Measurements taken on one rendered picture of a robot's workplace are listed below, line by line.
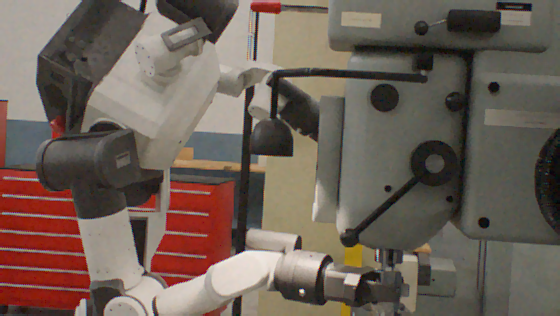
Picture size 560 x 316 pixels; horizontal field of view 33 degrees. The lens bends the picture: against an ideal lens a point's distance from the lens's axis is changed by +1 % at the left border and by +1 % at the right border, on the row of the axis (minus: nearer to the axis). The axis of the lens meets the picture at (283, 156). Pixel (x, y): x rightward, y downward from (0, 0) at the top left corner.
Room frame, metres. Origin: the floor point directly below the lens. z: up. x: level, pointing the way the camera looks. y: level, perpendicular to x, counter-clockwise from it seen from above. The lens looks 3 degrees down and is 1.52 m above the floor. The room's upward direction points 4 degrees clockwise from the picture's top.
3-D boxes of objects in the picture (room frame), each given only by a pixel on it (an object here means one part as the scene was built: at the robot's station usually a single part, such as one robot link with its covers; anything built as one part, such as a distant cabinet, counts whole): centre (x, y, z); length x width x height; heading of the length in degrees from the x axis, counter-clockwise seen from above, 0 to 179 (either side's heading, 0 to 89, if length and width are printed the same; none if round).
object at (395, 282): (1.53, -0.19, 1.23); 0.05 x 0.05 x 0.06
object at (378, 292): (1.50, -0.17, 1.23); 0.06 x 0.02 x 0.03; 66
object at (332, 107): (1.53, -0.08, 1.45); 0.04 x 0.04 x 0.21; 87
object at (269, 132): (1.51, 0.02, 1.48); 0.07 x 0.07 x 0.06
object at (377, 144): (1.52, -0.19, 1.47); 0.21 x 0.19 x 0.32; 177
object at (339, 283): (1.56, -0.10, 1.23); 0.13 x 0.12 x 0.10; 156
